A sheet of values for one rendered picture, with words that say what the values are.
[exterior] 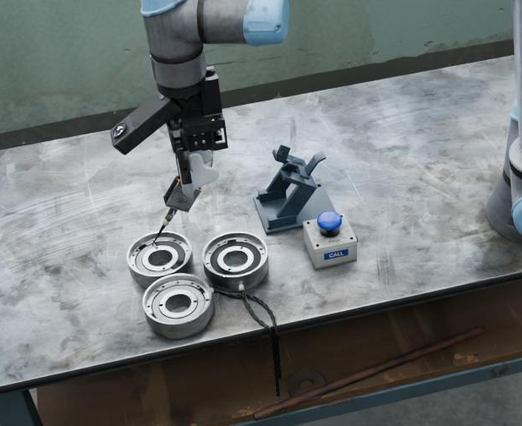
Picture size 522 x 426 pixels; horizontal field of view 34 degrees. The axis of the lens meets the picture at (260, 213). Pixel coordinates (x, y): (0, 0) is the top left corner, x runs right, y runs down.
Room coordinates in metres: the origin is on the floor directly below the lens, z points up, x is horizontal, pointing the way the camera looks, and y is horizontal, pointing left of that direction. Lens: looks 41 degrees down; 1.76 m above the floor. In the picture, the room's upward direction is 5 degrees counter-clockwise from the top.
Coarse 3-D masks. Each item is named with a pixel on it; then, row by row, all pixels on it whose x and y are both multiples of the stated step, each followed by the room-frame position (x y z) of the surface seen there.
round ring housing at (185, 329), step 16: (160, 288) 0.93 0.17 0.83; (208, 288) 0.91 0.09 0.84; (144, 304) 0.89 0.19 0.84; (160, 304) 0.89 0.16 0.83; (176, 304) 0.91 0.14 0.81; (192, 304) 0.89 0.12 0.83; (208, 304) 0.87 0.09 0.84; (160, 320) 0.85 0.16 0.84; (192, 320) 0.85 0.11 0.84; (208, 320) 0.88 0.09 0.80; (176, 336) 0.85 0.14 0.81
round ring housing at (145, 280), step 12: (144, 240) 1.04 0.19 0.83; (156, 240) 1.04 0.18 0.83; (168, 240) 1.04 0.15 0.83; (180, 240) 1.03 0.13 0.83; (132, 252) 1.01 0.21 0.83; (156, 252) 1.02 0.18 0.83; (168, 252) 1.01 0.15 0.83; (192, 252) 1.00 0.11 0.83; (132, 264) 0.99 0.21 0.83; (144, 264) 0.99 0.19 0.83; (156, 264) 1.01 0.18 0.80; (168, 264) 0.98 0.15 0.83; (192, 264) 0.98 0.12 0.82; (132, 276) 0.97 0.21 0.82; (144, 276) 0.95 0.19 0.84; (156, 276) 0.94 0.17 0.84
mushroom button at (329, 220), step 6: (330, 210) 1.02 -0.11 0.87; (318, 216) 1.01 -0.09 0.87; (324, 216) 1.01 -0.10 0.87; (330, 216) 1.01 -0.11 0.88; (336, 216) 1.01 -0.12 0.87; (318, 222) 1.00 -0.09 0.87; (324, 222) 1.00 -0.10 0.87; (330, 222) 0.99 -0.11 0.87; (336, 222) 0.99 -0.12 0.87; (324, 228) 0.99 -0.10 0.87; (330, 228) 0.99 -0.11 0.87; (336, 228) 0.99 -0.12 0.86
